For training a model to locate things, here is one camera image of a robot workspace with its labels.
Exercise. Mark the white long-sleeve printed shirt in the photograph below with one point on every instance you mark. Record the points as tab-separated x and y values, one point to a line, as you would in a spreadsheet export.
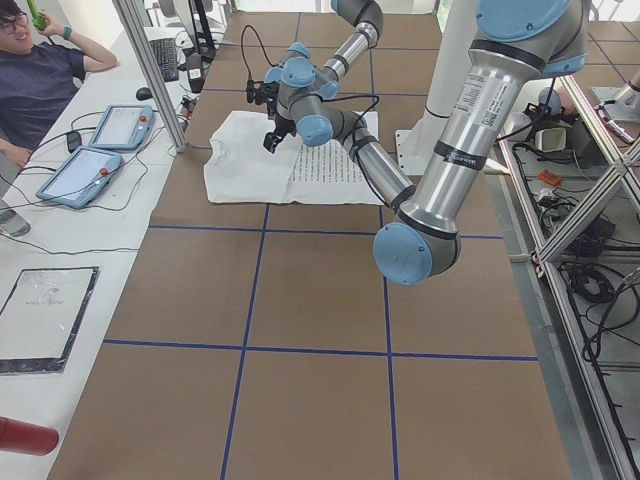
241	170

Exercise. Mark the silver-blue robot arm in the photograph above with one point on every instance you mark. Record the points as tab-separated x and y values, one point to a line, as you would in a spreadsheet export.
298	69
514	42

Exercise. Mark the black keyboard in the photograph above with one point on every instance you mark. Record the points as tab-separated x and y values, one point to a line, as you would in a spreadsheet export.
165	54

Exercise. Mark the black computer mouse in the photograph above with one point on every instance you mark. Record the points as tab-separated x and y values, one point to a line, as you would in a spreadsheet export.
143	93

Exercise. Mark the upper blue teach pendant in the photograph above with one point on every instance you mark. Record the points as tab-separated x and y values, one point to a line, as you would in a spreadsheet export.
122	127

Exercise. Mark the blue teach pendant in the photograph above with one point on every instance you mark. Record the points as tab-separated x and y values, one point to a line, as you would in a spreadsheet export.
81	178
122	127

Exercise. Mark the lower blue teach pendant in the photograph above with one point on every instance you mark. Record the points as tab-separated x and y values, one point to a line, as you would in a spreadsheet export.
81	178

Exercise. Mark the person in navy shirt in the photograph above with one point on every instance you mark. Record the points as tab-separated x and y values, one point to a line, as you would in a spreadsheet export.
38	81

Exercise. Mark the orange connector block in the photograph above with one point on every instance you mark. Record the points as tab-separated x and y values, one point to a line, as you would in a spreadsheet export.
550	178

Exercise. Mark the red bottle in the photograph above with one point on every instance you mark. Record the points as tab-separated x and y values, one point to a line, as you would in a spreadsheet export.
27	438

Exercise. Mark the aluminium frame post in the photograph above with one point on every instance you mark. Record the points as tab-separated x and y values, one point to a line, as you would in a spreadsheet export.
132	23

